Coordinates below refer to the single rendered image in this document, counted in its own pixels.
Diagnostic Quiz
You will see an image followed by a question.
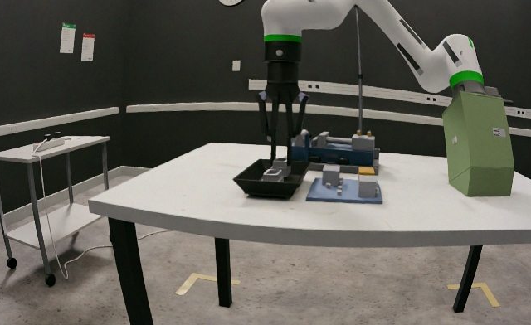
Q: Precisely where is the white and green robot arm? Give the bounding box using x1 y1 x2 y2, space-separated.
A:
261 0 501 100

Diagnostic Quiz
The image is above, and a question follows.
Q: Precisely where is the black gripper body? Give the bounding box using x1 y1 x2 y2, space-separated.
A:
265 63 300 105

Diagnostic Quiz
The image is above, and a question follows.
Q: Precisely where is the yellow block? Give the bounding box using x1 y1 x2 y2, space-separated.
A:
358 167 374 180

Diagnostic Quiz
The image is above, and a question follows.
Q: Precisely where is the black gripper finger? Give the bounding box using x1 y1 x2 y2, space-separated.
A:
284 91 309 166
255 90 280 165

